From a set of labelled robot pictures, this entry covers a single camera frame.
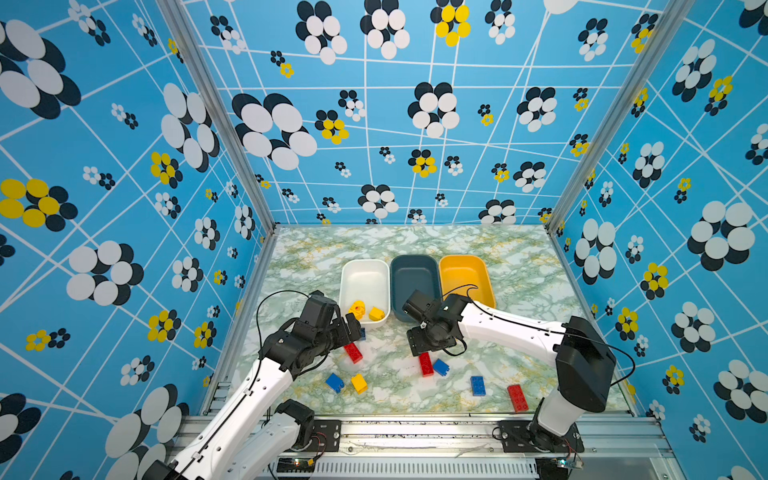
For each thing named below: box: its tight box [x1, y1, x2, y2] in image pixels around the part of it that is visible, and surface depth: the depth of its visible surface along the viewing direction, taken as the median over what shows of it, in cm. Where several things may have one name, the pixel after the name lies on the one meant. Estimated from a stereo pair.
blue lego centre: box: [433, 358, 450, 376], surface depth 86 cm
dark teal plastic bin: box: [390, 254, 440, 322], surface depth 106 cm
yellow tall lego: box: [369, 307, 385, 321], surface depth 95 cm
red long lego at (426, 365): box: [419, 352, 434, 377], surface depth 85 cm
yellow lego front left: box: [351, 373, 368, 394], surface depth 82 cm
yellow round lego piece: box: [348, 300, 366, 321], surface depth 96 cm
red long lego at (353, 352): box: [344, 342, 363, 364], surface depth 88 cm
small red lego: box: [507, 384, 529, 413], surface depth 80 cm
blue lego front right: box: [470, 376, 487, 397], surface depth 82 cm
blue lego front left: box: [325, 372, 345, 393], surface depth 82 cm
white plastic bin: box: [339, 259, 391, 332], surface depth 101 cm
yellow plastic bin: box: [439, 254, 496, 309], surface depth 106 cm
